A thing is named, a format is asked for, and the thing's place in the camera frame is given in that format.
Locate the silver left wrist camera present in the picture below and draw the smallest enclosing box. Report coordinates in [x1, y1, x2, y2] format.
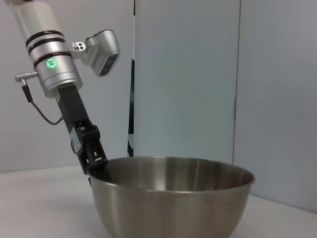
[70, 29, 121, 77]

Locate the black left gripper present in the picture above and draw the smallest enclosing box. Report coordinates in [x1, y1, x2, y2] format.
[57, 85, 112, 187]

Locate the pale grey partition panel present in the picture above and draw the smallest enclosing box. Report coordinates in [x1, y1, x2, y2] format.
[133, 0, 242, 164]

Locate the left arm connector cable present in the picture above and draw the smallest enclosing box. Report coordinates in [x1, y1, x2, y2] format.
[14, 71, 65, 124]

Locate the stainless steel mixing bowl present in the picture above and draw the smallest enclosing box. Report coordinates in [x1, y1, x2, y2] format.
[88, 156, 256, 238]

